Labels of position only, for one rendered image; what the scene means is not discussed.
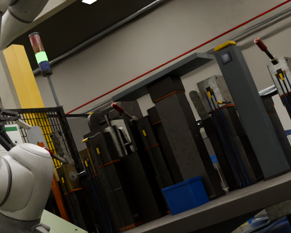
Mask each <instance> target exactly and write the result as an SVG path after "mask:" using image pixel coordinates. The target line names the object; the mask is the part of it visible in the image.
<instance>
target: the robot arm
mask: <svg viewBox="0 0 291 233"><path fill-rule="evenodd" d="M48 1H49V0H0V51H1V50H2V49H4V48H5V47H6V46H8V45H9V44H10V43H11V42H12V41H13V40H14V39H15V38H16V37H17V36H18V35H19V34H20V33H21V32H22V31H23V30H24V29H25V28H26V27H27V26H28V25H30V24H31V23H32V22H33V20H34V19H35V18H36V17H37V16H38V15H39V14H40V13H41V12H42V10H43V9H44V7H45V6H46V4H47V2H48ZM2 115H6V116H11V117H2ZM11 121H15V122H14V123H15V124H17V125H19V126H20V127H22V128H24V129H26V130H28V129H30V128H31V126H30V125H28V124H27V123H25V122H24V121H23V120H22V119H20V116H18V112H14V111H10V110H4V109H3V108H0V131H2V132H0V145H1V146H2V147H3V148H4V149H5V150H6V151H9V154H6V155H3V156H0V233H50V232H49V231H50V226H48V225H46V224H43V223H41V222H40V221H41V216H42V213H43V211H44V208H45V206H46V203H47V200H48V197H49V194H50V190H51V186H52V182H53V174H54V168H53V160H52V158H51V156H50V153H49V152H48V151H47V150H46V149H44V148H42V147H39V146H37V145H34V144H30V143H23V144H20V145H19V144H17V143H13V142H12V140H11V139H10V137H9V136H8V134H7V133H6V130H5V123H6V122H11Z"/></svg>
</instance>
